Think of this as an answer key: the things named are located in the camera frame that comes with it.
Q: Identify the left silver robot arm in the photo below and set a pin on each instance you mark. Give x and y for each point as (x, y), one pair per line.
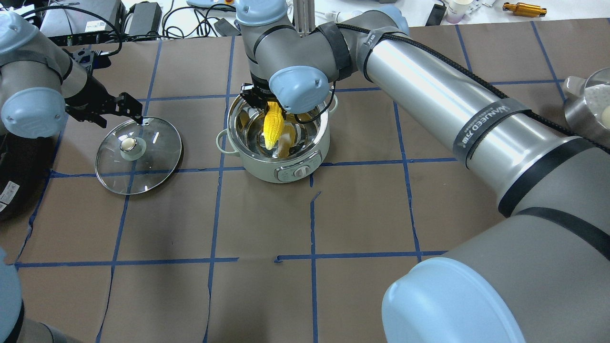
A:
(41, 87)

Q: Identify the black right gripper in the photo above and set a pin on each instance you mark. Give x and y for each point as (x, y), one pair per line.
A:
(255, 96)

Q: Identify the gold brass fitting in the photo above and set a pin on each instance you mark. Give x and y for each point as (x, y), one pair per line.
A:
(521, 9)

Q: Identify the black mini computer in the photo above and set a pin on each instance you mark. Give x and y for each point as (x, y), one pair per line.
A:
(64, 22)

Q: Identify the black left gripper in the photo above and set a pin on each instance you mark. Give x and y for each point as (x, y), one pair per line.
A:
(89, 95)

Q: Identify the steel steamer pot with lid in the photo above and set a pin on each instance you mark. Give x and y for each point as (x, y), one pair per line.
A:
(588, 104)

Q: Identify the white paper cup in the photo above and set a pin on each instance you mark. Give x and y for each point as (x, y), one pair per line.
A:
(456, 10)

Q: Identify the pale green electric pot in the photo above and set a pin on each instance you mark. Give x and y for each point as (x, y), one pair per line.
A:
(298, 152)

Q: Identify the yellow toy corn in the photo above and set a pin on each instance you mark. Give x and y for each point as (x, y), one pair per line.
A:
(273, 124)

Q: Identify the glass pot lid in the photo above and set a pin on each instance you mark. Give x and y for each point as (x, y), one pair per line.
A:
(135, 158)

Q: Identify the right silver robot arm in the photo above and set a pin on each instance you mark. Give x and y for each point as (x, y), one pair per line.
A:
(542, 275)

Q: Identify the black power adapter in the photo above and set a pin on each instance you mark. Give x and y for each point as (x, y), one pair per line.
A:
(144, 21)

